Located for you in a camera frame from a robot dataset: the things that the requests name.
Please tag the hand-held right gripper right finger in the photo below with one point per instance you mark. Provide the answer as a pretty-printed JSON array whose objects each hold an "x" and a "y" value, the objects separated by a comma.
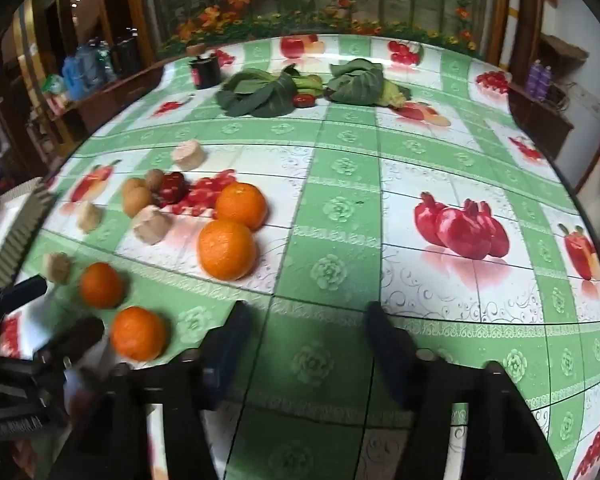
[{"x": 390, "y": 355}]

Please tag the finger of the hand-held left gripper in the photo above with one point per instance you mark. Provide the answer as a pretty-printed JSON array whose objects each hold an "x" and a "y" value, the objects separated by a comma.
[
  {"x": 75, "y": 334},
  {"x": 25, "y": 290}
]

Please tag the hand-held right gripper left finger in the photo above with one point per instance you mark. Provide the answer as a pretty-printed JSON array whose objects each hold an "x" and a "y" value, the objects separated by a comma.
[{"x": 230, "y": 350}]

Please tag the orange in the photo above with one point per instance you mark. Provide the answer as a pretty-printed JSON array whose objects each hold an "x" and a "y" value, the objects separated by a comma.
[
  {"x": 227, "y": 249},
  {"x": 241, "y": 205},
  {"x": 101, "y": 285},
  {"x": 138, "y": 334}
]

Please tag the white box with striped rim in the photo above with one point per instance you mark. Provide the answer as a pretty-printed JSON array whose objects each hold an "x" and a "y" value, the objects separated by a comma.
[{"x": 20, "y": 225}]

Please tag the green checked fruit-print tablecloth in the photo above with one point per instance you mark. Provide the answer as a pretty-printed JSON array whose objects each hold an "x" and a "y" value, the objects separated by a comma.
[{"x": 340, "y": 240}]

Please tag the dark red plum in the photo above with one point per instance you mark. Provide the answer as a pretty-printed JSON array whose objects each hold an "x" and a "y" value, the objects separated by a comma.
[{"x": 174, "y": 186}]

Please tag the green packet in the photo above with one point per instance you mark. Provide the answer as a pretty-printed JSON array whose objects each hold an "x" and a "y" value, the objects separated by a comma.
[{"x": 55, "y": 89}]

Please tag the blue thermos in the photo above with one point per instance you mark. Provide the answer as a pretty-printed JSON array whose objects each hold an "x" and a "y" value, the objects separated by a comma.
[{"x": 72, "y": 79}]

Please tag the wooden sideboard cabinet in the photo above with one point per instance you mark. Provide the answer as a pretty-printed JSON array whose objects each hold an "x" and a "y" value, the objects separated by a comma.
[{"x": 125, "y": 90}]

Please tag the grey-blue thermos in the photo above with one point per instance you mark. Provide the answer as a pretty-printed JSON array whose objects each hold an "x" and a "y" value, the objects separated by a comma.
[{"x": 89, "y": 62}]

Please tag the black kettle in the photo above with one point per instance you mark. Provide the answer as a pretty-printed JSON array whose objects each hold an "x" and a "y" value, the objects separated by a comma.
[{"x": 126, "y": 55}]

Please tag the dark leafy greens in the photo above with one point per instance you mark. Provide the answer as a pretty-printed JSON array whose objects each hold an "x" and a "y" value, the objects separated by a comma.
[{"x": 255, "y": 92}]

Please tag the corn cob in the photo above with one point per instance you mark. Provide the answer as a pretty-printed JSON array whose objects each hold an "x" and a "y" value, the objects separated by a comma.
[{"x": 395, "y": 95}]

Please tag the red tomato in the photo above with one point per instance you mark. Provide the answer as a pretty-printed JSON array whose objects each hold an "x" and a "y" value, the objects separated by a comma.
[{"x": 304, "y": 100}]

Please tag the green cabbage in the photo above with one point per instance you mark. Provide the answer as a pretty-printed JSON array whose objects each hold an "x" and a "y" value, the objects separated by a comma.
[{"x": 357, "y": 82}]

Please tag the green pepper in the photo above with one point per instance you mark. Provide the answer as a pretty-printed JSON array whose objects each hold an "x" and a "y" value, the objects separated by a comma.
[{"x": 310, "y": 82}]

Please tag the purple bottle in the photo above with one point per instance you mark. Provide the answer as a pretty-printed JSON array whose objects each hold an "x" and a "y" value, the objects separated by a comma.
[
  {"x": 534, "y": 77},
  {"x": 545, "y": 81}
]

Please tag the flower and bamboo mural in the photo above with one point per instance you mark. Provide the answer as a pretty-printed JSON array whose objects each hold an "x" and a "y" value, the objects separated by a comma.
[{"x": 320, "y": 0}]

